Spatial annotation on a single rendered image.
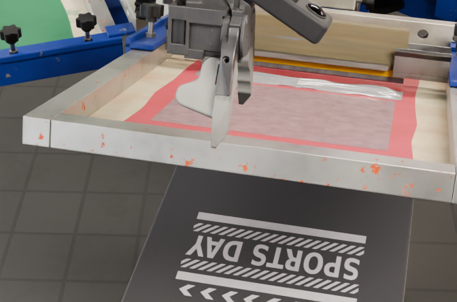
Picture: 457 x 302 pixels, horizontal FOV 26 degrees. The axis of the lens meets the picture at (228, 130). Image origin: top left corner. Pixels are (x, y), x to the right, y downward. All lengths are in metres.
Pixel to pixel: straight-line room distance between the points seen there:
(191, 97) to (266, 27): 0.77
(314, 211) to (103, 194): 1.58
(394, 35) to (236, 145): 0.61
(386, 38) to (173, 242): 0.51
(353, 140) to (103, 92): 0.37
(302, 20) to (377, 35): 0.75
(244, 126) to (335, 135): 0.13
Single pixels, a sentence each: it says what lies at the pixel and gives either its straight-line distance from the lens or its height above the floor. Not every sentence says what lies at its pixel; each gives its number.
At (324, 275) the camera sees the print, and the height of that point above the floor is 0.95.
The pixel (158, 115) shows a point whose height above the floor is 1.28.
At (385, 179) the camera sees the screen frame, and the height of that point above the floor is 1.37.
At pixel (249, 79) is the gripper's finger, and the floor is 1.51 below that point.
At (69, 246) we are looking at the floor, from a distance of 3.12.
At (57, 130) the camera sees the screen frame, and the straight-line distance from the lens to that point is 1.28.
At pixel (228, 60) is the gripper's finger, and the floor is 1.58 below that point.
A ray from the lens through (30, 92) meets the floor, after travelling 3.79.
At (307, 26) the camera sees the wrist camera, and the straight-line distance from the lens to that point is 1.03.
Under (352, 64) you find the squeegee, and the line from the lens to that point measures 1.76.
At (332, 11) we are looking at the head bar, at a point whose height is 1.13.
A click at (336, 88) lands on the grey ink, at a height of 1.18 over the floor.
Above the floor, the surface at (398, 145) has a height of 1.28.
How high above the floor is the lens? 2.15
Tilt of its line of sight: 37 degrees down
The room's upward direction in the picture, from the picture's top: straight up
